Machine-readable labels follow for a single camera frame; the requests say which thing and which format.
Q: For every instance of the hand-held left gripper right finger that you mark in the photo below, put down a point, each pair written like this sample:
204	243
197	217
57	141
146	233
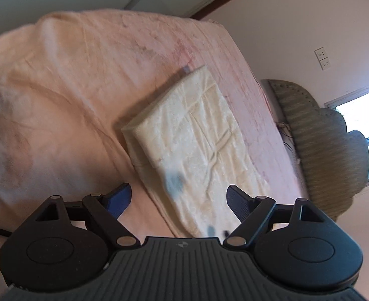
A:
239	203

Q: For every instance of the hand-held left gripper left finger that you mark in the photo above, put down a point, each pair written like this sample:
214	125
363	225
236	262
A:
120	198

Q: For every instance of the cream towel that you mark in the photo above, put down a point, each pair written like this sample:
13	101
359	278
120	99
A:
193	138

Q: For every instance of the wicker headboard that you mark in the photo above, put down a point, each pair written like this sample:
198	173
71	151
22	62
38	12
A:
325	150

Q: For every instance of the pink floral blanket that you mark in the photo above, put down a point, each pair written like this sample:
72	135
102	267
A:
71	100

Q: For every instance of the white wall socket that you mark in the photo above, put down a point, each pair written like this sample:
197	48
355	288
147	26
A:
321	53
324	64

